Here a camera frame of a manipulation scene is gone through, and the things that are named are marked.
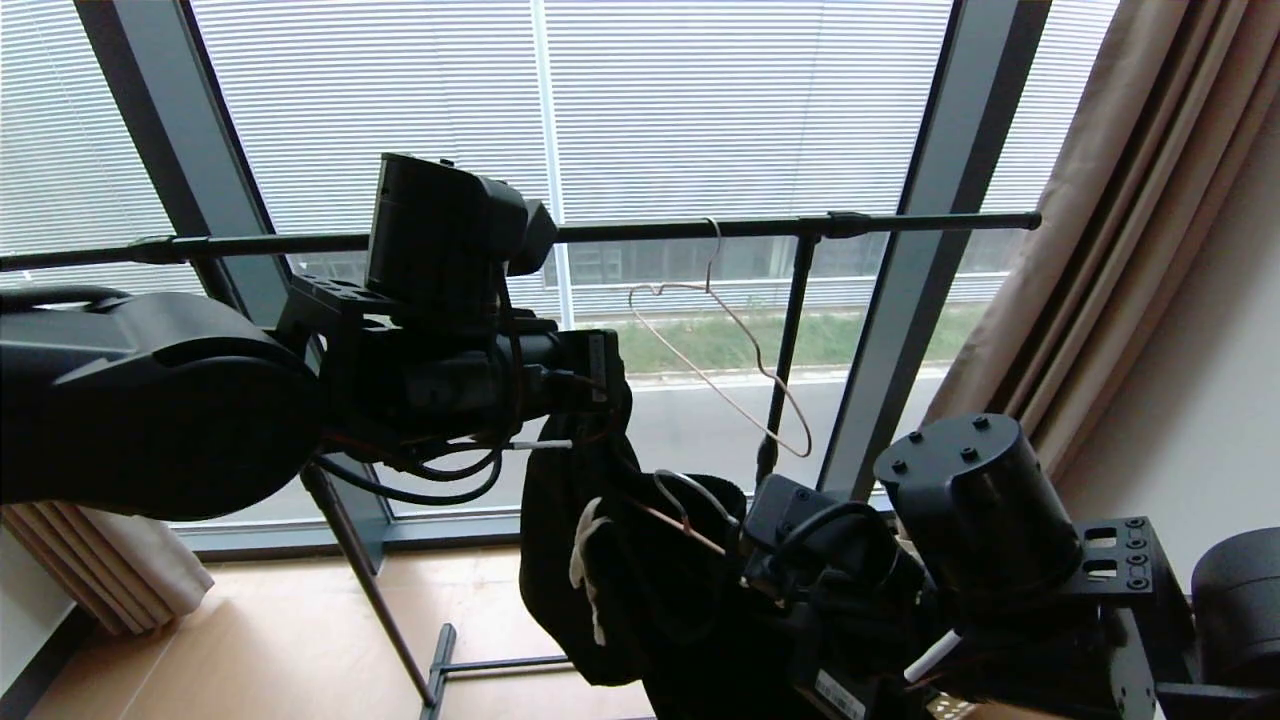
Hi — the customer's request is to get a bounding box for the black garment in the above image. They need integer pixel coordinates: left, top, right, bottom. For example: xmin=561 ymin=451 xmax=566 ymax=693
xmin=518 ymin=395 xmax=811 ymax=720

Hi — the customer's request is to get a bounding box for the brown curtain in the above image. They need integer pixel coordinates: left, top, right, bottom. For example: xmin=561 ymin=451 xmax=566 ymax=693
xmin=920 ymin=0 xmax=1280 ymax=493
xmin=0 ymin=500 xmax=215 ymax=637

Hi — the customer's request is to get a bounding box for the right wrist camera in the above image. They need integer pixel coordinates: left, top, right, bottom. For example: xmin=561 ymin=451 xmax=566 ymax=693
xmin=742 ymin=474 xmax=906 ymax=601

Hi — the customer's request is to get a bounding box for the black clothes rack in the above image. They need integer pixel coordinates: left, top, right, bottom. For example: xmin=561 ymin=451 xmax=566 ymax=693
xmin=0 ymin=210 xmax=1043 ymax=720

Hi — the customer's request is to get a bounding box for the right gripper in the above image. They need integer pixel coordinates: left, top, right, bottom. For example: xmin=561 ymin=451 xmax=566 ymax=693
xmin=788 ymin=595 xmax=936 ymax=720

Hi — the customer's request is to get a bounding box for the pink clothes hanger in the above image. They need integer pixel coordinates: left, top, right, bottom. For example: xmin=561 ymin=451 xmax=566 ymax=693
xmin=630 ymin=469 xmax=743 ymax=559
xmin=628 ymin=217 xmax=814 ymax=460

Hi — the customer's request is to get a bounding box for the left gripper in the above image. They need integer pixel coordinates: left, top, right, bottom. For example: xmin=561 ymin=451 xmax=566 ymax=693
xmin=415 ymin=332 xmax=563 ymax=423

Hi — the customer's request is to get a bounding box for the window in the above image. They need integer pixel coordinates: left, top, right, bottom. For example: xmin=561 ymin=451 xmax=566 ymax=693
xmin=0 ymin=0 xmax=1121 ymax=556

